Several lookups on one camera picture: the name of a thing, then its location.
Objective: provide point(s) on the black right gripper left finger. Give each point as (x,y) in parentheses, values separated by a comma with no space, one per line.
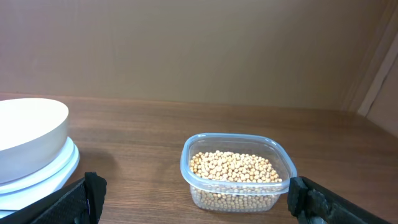
(80,202)

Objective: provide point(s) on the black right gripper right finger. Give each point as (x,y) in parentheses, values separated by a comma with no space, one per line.
(310,203)

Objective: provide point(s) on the white digital kitchen scale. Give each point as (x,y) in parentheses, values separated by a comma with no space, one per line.
(20,193)

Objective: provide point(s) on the white round bowl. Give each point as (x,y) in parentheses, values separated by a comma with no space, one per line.
(33,131)

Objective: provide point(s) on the clear plastic container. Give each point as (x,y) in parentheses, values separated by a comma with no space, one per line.
(242,144)

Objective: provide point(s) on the yellow soybeans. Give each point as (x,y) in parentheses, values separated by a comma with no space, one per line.
(238,169)

